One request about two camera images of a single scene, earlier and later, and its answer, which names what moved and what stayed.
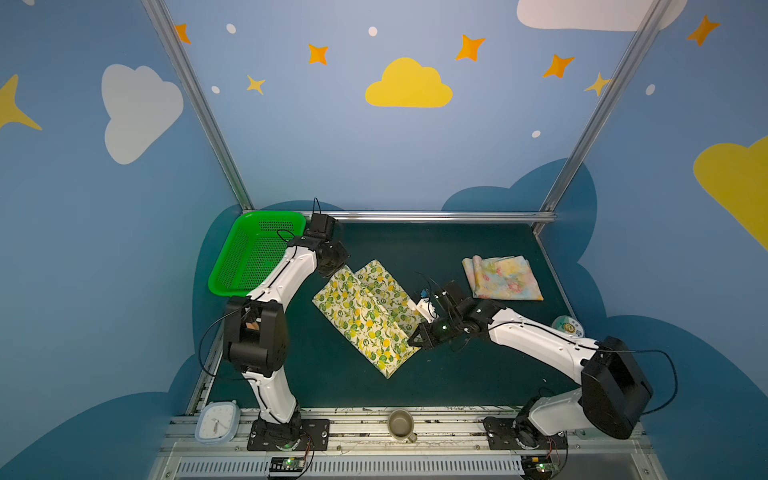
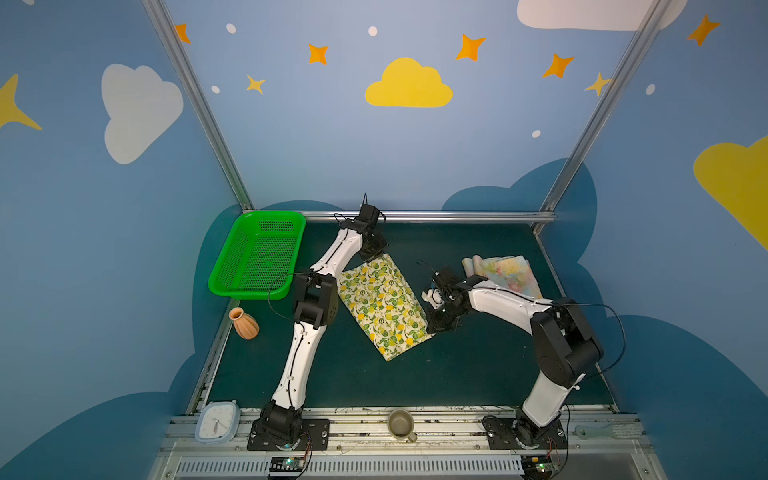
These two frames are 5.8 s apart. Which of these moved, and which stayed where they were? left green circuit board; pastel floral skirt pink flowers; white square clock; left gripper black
Moved: left gripper black
Stayed: pastel floral skirt pink flowers; left green circuit board; white square clock
